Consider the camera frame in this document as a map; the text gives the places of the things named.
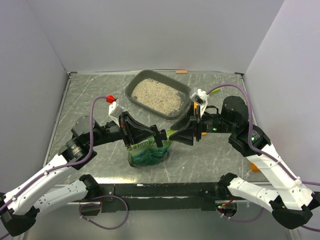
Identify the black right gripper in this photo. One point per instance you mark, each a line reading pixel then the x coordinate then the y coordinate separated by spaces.
pixel 185 135

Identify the small orange block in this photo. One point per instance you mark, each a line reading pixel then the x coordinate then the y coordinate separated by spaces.
pixel 181 72

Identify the green litter bag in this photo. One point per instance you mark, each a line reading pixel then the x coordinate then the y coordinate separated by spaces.
pixel 146 153

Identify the beige cat litter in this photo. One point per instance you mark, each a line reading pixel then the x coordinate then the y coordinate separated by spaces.
pixel 158 96

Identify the small green block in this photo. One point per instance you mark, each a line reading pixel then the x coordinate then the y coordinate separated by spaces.
pixel 215 91

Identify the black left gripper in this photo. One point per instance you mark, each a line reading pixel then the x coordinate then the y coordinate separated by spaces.
pixel 132 131

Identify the black T-shaped bracket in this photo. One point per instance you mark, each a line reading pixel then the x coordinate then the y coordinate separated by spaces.
pixel 159 135

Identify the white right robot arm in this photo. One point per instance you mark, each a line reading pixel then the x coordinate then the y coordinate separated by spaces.
pixel 290 201

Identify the dark grey litter box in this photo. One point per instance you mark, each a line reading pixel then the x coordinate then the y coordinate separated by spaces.
pixel 150 74

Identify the orange plastic carrot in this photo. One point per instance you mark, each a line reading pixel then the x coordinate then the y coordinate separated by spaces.
pixel 254 168

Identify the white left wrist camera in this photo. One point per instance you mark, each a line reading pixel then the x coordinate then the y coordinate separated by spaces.
pixel 115 109

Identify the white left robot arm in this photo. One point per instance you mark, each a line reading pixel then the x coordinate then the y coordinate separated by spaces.
pixel 20 207

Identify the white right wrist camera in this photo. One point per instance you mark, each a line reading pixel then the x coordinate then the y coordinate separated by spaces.
pixel 200 97

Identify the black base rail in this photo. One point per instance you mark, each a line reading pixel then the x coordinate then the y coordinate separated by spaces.
pixel 159 196

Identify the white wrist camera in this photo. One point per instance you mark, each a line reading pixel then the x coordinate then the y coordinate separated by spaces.
pixel 200 97
pixel 115 109

